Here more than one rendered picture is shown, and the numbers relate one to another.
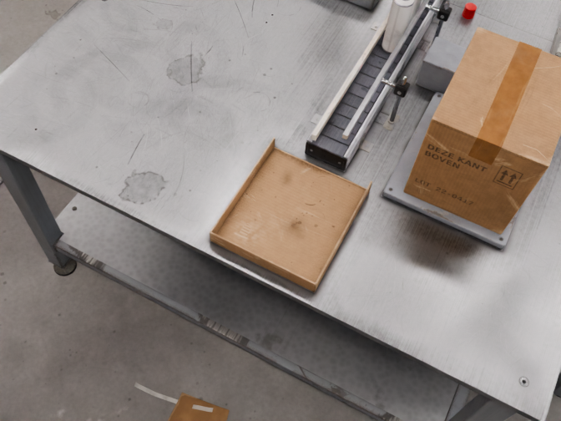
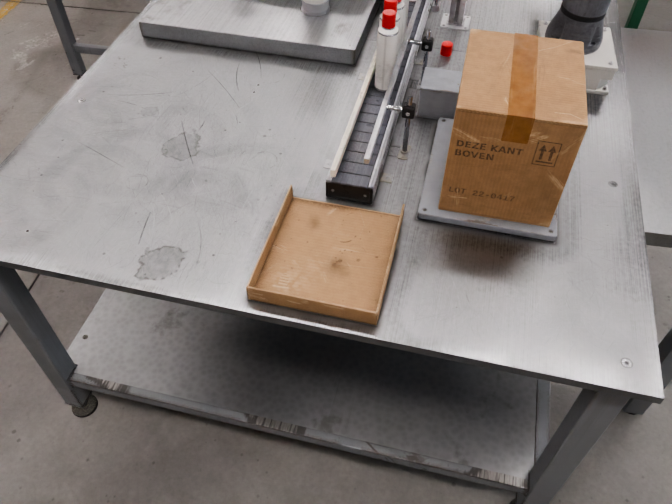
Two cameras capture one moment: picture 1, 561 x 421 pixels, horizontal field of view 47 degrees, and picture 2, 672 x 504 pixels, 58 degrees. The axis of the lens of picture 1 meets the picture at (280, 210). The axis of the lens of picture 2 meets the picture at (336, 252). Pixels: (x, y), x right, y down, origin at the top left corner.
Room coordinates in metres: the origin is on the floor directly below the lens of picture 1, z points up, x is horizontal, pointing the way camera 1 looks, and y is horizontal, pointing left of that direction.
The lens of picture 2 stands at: (-0.06, 0.09, 1.80)
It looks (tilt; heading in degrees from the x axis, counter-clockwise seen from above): 49 degrees down; 351
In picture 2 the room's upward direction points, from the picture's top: straight up
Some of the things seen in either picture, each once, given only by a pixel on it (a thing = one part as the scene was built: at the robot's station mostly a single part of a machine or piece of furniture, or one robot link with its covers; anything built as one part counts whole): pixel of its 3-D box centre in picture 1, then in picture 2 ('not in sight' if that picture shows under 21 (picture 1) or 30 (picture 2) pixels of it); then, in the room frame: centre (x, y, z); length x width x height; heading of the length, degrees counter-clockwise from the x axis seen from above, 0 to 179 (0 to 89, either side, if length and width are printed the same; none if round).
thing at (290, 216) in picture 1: (292, 210); (330, 249); (0.76, -0.03, 0.85); 0.30 x 0.26 x 0.04; 157
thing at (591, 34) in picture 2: not in sight; (578, 22); (1.36, -0.80, 0.97); 0.15 x 0.15 x 0.10
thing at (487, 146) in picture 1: (489, 132); (509, 126); (0.93, -0.45, 0.99); 0.30 x 0.24 x 0.27; 158
